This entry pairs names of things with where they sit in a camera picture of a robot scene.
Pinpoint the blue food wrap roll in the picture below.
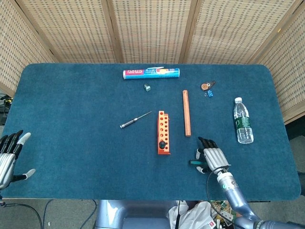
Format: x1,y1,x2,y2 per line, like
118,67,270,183
122,66,181,81

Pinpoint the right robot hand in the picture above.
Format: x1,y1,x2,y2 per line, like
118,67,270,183
195,136,232,174

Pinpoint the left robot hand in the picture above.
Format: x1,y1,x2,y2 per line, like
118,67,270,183
0,130,36,190

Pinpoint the blue floor cable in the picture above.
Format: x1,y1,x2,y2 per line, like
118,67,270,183
82,199,98,226

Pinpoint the grey-blue robot torso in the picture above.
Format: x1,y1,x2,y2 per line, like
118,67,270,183
95,199,178,229

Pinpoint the black floor cable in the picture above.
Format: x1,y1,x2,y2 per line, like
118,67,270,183
0,202,46,229

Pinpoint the white plastic bag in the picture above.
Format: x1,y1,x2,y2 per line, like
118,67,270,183
168,201,215,229

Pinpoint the blue table cloth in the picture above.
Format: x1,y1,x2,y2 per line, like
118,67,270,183
2,63,301,201

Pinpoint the clear water bottle green label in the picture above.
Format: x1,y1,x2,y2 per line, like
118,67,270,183
233,97,254,145

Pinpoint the round wooden keychain disc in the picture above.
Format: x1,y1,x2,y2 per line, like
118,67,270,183
200,81,216,91

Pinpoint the wooden dowel rod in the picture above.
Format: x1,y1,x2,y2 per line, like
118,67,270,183
182,90,192,137

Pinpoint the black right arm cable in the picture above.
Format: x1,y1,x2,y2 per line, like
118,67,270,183
205,169,239,224

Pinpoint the black silver precision screwdriver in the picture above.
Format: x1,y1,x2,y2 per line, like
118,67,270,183
120,111,153,129

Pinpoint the orange screwdriver rack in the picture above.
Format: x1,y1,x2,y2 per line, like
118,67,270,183
157,110,172,156

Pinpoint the woven bamboo folding screen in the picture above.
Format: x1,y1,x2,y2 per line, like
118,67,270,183
0,0,305,125

